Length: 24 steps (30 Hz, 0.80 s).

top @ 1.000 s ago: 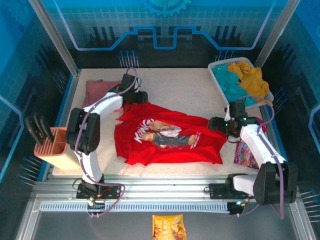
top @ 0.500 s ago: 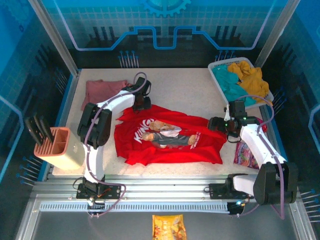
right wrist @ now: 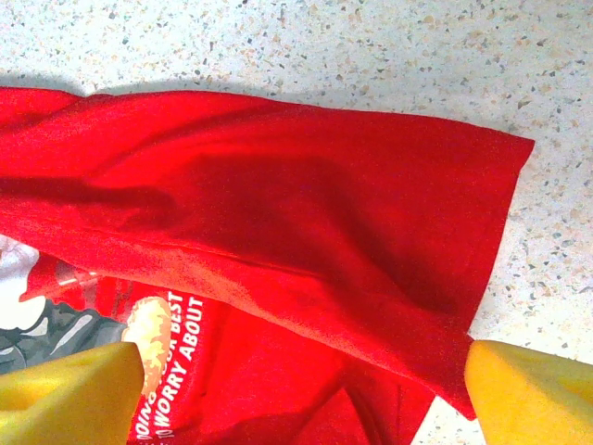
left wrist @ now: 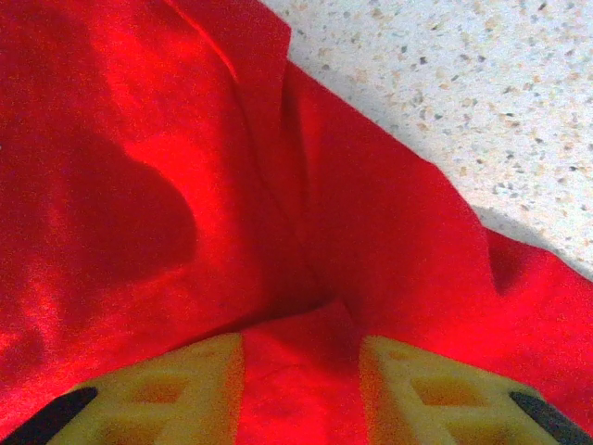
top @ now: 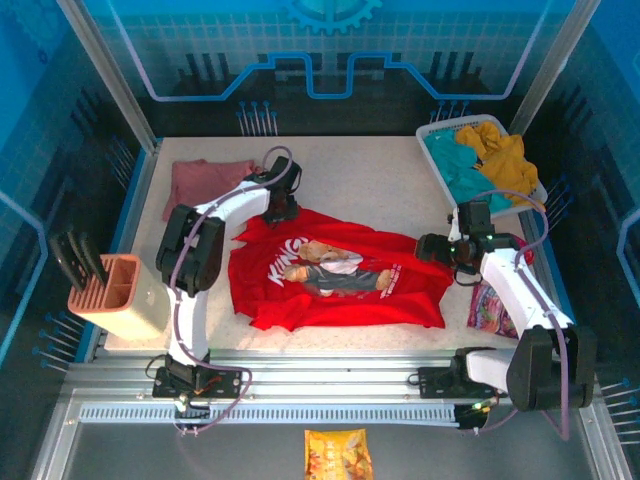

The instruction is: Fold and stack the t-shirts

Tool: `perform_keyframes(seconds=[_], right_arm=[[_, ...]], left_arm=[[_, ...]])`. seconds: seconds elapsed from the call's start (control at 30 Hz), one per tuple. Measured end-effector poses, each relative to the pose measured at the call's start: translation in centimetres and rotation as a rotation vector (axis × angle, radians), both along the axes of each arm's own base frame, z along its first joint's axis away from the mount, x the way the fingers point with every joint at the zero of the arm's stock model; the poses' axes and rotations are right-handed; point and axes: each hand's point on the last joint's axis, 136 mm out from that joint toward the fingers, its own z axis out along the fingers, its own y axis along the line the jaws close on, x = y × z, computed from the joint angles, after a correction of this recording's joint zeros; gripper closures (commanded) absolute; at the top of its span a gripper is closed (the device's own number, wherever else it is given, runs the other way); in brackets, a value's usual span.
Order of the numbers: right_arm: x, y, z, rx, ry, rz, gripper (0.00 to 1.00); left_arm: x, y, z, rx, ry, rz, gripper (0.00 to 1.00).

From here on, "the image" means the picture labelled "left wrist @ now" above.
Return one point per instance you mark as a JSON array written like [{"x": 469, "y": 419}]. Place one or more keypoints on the red printed t-shirt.
[{"x": 231, "y": 185}]

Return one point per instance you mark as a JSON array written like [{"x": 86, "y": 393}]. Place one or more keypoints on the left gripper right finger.
[{"x": 440, "y": 398}]

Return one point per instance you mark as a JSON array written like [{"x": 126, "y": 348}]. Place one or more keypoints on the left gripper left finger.
[{"x": 148, "y": 394}]

